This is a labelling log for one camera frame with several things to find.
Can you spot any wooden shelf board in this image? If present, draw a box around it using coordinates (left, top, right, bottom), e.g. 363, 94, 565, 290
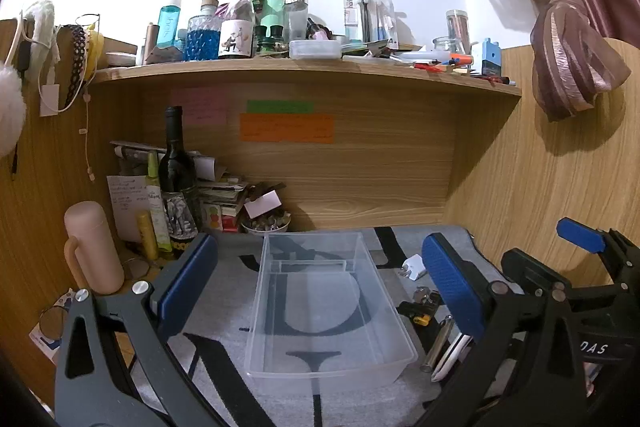
92, 52, 523, 98

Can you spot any glass jar with metal clasp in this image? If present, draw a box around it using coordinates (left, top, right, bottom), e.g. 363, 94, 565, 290
283, 0, 310, 42

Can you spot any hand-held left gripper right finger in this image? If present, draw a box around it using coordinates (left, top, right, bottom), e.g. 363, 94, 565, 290
421, 233, 588, 427

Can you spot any yellow headband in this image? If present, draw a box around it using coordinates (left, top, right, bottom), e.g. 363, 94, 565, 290
82, 32, 106, 81

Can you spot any green yellow spray tube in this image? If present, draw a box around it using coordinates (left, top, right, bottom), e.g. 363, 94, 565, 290
146, 152, 174, 254

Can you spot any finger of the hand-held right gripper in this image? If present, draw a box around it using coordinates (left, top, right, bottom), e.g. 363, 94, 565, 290
501, 248, 568, 295
556, 217, 640, 286

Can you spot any blue mouthwash bottle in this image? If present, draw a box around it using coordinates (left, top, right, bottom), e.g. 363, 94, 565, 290
155, 0, 185, 50

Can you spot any green pump bottle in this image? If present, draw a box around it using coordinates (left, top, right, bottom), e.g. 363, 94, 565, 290
256, 0, 286, 42

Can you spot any white fluffy headband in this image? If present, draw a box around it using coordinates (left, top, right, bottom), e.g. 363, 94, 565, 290
21, 0, 62, 74

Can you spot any white fluffy pompom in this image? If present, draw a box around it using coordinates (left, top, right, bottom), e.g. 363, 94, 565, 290
0, 65, 27, 158

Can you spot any blue plastic block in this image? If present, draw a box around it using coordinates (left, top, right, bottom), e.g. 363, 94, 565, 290
480, 37, 503, 78

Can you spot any dark wine bottle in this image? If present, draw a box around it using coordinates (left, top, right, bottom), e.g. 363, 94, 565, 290
157, 106, 202, 260

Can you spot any clear lidded plastic box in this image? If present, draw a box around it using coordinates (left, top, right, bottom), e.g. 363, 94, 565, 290
288, 39, 343, 61

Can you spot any blue glass bottle with cork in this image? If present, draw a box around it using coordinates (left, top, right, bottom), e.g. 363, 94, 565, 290
185, 0, 222, 62

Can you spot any white paper tag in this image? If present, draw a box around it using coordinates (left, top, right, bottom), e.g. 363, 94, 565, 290
39, 83, 60, 118

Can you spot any pink thermos bottle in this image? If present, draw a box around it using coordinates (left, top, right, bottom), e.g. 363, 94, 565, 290
63, 201, 126, 295

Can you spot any clear bottle with cartoon label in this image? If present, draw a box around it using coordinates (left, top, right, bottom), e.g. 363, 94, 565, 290
218, 0, 256, 60

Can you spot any blue white card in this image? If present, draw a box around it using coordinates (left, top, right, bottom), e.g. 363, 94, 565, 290
27, 289, 77, 354

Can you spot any clear cylinder of pens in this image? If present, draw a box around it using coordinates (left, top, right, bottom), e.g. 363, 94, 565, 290
445, 9, 471, 56

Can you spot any white flat case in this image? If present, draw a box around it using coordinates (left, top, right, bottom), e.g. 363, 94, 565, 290
399, 49, 452, 66

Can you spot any green sticky note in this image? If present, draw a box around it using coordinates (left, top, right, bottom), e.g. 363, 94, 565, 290
246, 100, 316, 114

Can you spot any pink sticky note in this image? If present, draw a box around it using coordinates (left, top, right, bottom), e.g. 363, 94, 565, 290
170, 88, 228, 126

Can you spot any clear plastic container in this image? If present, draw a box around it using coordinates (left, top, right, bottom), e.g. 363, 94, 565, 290
244, 231, 420, 384

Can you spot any white charger plug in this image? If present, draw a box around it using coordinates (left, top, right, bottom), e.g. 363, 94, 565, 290
398, 257, 427, 280

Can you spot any silver metal tube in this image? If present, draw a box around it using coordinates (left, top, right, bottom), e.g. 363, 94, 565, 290
420, 314, 455, 373

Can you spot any patterned dark headband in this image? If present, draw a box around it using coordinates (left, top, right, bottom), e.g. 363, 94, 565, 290
64, 24, 87, 108

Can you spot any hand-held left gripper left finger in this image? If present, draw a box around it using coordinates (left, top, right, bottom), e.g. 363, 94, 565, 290
54, 232, 221, 427

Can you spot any white handwritten note paper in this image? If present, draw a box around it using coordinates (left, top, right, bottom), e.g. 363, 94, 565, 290
106, 175, 152, 244

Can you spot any pink nail polish bottle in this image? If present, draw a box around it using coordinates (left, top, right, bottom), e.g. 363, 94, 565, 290
306, 18, 332, 42

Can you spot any bowl of small trinkets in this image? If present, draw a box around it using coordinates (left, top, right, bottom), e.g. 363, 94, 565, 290
240, 211, 293, 236

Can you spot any round white compact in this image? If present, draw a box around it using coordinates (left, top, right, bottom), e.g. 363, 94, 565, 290
104, 51, 137, 68

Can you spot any toothbrush blister pack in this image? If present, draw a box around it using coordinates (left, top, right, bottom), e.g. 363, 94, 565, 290
342, 0, 376, 46
372, 0, 399, 51

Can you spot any pile of papers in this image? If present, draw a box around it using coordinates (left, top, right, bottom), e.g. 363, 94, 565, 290
110, 139, 251, 233

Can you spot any pink striped curtain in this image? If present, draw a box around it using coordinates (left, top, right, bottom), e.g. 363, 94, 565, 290
437, 0, 640, 124

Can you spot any black yellow key fob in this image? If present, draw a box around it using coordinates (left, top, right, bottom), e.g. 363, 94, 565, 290
398, 299, 443, 325

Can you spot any beige hanging cord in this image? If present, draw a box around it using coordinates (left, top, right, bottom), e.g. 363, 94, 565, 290
79, 89, 97, 182

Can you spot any grey mat with black letters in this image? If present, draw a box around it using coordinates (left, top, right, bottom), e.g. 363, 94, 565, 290
115, 226, 501, 427

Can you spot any orange sticky note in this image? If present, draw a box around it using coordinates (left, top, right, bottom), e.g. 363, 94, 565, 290
240, 113, 335, 144

